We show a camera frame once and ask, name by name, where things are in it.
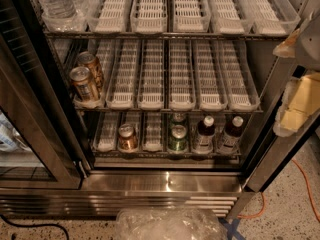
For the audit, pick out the middle wire shelf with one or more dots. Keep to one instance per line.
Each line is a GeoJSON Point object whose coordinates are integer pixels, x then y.
{"type": "Point", "coordinates": [166, 110]}

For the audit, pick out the glass fridge door left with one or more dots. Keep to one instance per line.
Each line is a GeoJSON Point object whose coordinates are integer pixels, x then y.
{"type": "Point", "coordinates": [37, 112]}

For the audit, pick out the bottom wire shelf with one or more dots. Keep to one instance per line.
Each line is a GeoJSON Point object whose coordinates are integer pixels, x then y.
{"type": "Point", "coordinates": [163, 155]}

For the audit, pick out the steel fridge door right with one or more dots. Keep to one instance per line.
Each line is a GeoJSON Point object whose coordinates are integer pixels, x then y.
{"type": "Point", "coordinates": [277, 154]}

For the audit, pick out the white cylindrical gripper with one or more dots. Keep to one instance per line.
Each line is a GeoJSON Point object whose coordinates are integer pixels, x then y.
{"type": "Point", "coordinates": [309, 49]}

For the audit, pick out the clear water bottle front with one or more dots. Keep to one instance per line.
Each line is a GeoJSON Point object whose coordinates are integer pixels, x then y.
{"type": "Point", "coordinates": [58, 8]}

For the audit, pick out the green can rear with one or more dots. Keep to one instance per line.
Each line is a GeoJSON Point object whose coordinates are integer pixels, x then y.
{"type": "Point", "coordinates": [178, 119]}

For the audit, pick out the wire shelf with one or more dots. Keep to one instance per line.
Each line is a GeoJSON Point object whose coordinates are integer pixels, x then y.
{"type": "Point", "coordinates": [163, 155]}
{"type": "Point", "coordinates": [166, 110]}
{"type": "Point", "coordinates": [164, 36]}

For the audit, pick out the blue tape cross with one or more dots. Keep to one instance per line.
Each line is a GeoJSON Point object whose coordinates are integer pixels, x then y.
{"type": "Point", "coordinates": [232, 229]}

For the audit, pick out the green can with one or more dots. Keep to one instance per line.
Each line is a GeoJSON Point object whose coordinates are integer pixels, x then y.
{"type": "Point", "coordinates": [177, 141]}
{"type": "Point", "coordinates": [178, 119]}

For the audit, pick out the copper can bottom shelf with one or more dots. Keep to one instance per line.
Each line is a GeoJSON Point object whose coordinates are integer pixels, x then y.
{"type": "Point", "coordinates": [127, 137]}

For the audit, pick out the green can front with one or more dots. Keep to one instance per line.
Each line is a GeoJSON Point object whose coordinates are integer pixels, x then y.
{"type": "Point", "coordinates": [177, 141]}

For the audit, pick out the gold can shelf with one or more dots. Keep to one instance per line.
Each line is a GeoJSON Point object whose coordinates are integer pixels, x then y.
{"type": "Point", "coordinates": [85, 86]}
{"type": "Point", "coordinates": [92, 62]}

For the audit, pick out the shelf tray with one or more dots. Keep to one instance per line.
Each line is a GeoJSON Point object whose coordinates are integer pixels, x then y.
{"type": "Point", "coordinates": [134, 119]}
{"type": "Point", "coordinates": [270, 17]}
{"type": "Point", "coordinates": [122, 84]}
{"type": "Point", "coordinates": [105, 52]}
{"type": "Point", "coordinates": [231, 17]}
{"type": "Point", "coordinates": [238, 81]}
{"type": "Point", "coordinates": [191, 16]}
{"type": "Point", "coordinates": [151, 84]}
{"type": "Point", "coordinates": [106, 134]}
{"type": "Point", "coordinates": [211, 93]}
{"type": "Point", "coordinates": [75, 23]}
{"type": "Point", "coordinates": [152, 132]}
{"type": "Point", "coordinates": [181, 83]}
{"type": "Point", "coordinates": [186, 136]}
{"type": "Point", "coordinates": [201, 150]}
{"type": "Point", "coordinates": [108, 16]}
{"type": "Point", "coordinates": [226, 150]}
{"type": "Point", "coordinates": [149, 16]}

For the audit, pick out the dark bottle white cap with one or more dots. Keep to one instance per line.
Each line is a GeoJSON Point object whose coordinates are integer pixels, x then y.
{"type": "Point", "coordinates": [230, 135]}
{"type": "Point", "coordinates": [204, 134]}

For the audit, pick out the gold can rear middle shelf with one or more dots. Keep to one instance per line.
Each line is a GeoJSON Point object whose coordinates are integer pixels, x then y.
{"type": "Point", "coordinates": [92, 62]}

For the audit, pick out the steel fridge base grille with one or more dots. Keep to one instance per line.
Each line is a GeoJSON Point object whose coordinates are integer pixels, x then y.
{"type": "Point", "coordinates": [104, 195]}

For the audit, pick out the top wire shelf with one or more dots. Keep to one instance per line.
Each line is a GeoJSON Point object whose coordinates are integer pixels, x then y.
{"type": "Point", "coordinates": [164, 36]}

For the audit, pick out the gold can front middle shelf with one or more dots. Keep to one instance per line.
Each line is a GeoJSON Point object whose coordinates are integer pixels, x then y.
{"type": "Point", "coordinates": [85, 86]}

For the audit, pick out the clear plastic bag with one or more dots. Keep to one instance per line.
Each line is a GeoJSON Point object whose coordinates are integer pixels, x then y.
{"type": "Point", "coordinates": [168, 224]}

